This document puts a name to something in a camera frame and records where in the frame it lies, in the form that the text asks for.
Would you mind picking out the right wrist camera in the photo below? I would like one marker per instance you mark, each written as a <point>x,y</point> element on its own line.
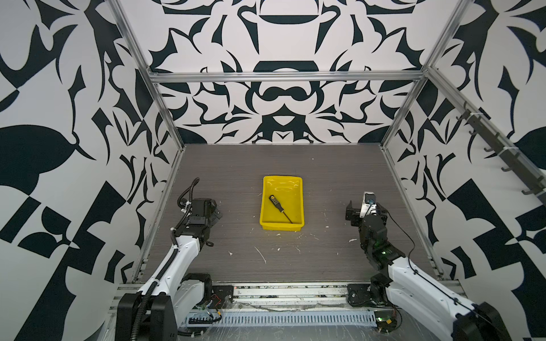
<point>369,205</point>

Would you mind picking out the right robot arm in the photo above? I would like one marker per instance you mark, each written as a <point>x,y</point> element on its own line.
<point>402,284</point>

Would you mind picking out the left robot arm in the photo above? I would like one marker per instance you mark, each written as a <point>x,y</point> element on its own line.
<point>159,309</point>

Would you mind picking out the small green circuit board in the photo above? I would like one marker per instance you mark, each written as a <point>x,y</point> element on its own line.
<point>388,322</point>

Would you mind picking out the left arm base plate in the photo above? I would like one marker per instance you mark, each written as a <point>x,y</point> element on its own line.
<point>222,297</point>

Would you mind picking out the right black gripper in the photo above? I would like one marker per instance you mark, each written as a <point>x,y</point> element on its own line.
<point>351,212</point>

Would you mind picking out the aluminium cage frame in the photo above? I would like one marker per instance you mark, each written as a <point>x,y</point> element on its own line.
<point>353,96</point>

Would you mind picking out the white slotted cable duct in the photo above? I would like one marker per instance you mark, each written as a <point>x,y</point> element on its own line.
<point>284,319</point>

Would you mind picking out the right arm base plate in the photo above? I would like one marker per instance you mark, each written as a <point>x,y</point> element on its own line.
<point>364,295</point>

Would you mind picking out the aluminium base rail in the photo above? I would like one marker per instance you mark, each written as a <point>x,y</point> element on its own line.
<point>278,297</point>

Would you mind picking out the yellow plastic bin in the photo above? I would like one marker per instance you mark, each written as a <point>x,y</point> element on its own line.
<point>289,191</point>

